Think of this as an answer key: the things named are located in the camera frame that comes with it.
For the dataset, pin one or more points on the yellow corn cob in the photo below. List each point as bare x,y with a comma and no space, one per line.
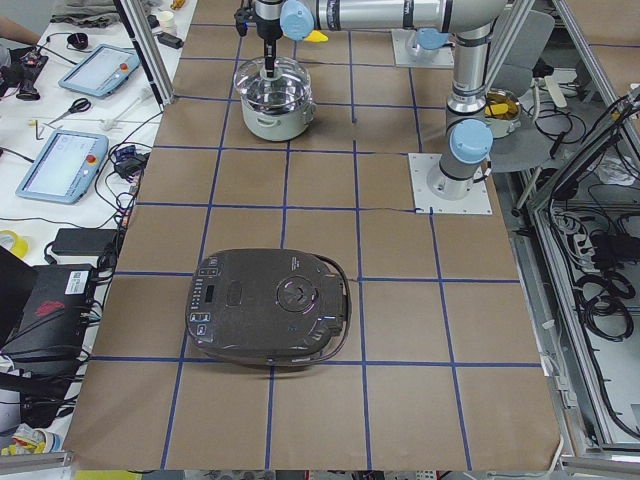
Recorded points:
316,36

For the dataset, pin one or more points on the near blue teach pendant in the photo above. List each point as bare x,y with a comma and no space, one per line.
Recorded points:
65,167

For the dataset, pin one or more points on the blue teach pendant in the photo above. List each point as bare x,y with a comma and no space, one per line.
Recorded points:
102,72
65,167

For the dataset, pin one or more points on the aluminium frame post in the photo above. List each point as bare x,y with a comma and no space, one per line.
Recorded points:
137,27

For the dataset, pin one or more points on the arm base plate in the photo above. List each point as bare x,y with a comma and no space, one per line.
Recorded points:
422,48
435,193

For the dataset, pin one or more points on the yellow tape roll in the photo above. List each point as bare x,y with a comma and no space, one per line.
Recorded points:
14,243

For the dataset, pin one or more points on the scissors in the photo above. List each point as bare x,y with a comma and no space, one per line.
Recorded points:
79,105

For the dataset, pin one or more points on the steel pot with lid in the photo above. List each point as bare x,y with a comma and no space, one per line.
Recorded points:
502,113

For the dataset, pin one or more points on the dark rice cooker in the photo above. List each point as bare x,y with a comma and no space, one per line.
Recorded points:
269,307

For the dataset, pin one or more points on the glass pot lid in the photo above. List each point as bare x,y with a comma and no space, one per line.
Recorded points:
288,89

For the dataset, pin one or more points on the white paper cup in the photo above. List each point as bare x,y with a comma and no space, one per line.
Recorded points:
166,21

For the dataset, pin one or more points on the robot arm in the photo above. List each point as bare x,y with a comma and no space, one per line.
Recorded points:
430,25

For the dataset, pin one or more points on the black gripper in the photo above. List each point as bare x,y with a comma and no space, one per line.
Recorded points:
269,25

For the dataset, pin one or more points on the pale green electric pot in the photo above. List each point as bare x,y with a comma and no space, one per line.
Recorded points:
282,127

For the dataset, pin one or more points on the far blue teach pendant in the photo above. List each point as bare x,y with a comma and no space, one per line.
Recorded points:
102,72

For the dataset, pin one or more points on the black power adapter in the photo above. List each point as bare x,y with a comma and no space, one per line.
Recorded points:
82,242

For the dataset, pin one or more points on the black computer box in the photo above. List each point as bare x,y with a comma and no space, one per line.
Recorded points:
54,320

